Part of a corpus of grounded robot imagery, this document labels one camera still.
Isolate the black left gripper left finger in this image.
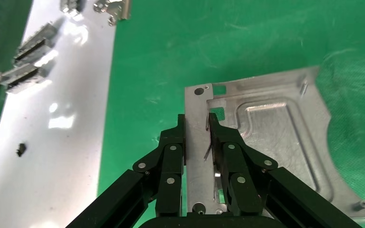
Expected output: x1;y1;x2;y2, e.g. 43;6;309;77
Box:
66;114;188;228

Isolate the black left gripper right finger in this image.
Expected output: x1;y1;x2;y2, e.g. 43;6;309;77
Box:
208;113;363;228

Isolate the stamped sheet metal bracket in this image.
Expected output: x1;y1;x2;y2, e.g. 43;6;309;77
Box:
184;65;365;221

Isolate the white sheet board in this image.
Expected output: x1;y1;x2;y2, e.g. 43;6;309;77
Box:
0;0;118;228

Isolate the green cloth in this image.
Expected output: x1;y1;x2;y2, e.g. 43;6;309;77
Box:
96;0;365;228

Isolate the silver binder clip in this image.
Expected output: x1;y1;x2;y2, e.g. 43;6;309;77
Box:
93;0;133;27

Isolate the small metal clip strip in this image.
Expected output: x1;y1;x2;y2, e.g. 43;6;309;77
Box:
0;62;48;95
59;0;81;15
12;38;55;67
21;22;59;48

